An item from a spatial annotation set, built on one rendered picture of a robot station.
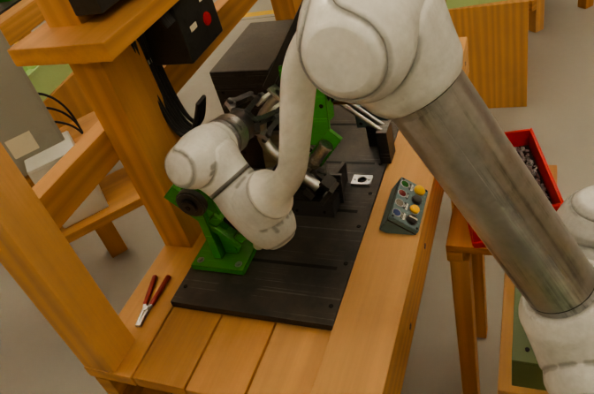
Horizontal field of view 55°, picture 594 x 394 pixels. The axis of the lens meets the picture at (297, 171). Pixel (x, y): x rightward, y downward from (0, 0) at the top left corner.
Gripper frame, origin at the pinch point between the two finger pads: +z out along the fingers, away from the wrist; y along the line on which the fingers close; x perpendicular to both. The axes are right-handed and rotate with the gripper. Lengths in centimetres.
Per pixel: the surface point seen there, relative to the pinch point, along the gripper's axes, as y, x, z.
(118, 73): 27.6, 7.3, -22.9
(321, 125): -12.9, -2.2, 4.4
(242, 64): 14.3, 4.7, 12.8
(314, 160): -17.5, 4.8, 0.9
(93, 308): -4, 38, -49
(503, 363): -72, -8, -29
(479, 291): -90, 29, 47
